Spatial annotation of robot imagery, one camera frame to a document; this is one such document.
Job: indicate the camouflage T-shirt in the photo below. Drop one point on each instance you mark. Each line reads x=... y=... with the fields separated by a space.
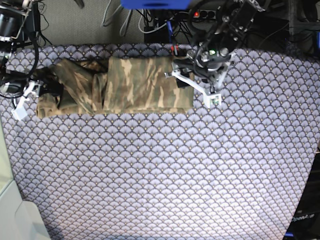
x=114 y=86

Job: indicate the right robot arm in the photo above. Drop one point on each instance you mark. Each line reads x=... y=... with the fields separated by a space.
x=18 y=27

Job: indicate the black OpenArm case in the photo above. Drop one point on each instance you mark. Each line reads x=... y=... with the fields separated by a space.
x=305 y=224

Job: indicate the black box under table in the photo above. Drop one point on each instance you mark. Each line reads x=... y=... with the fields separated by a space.
x=160 y=36

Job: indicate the white plastic bin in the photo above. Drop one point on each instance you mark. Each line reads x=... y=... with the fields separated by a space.
x=19 y=219

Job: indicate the red black clamp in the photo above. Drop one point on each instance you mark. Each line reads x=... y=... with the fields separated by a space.
x=175 y=49

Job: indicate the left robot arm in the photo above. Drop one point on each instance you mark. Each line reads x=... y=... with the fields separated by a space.
x=233 y=21

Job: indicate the purple fan-pattern tablecloth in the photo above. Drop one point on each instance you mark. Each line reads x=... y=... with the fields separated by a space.
x=233 y=172

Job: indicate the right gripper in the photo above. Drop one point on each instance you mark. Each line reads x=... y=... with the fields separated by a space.
x=15 y=85

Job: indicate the black power strip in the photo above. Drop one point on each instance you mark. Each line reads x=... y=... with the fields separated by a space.
x=205 y=14

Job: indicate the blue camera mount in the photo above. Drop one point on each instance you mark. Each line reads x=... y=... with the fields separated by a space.
x=155 y=4

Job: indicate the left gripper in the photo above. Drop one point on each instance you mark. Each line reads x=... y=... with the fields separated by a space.
x=210 y=64

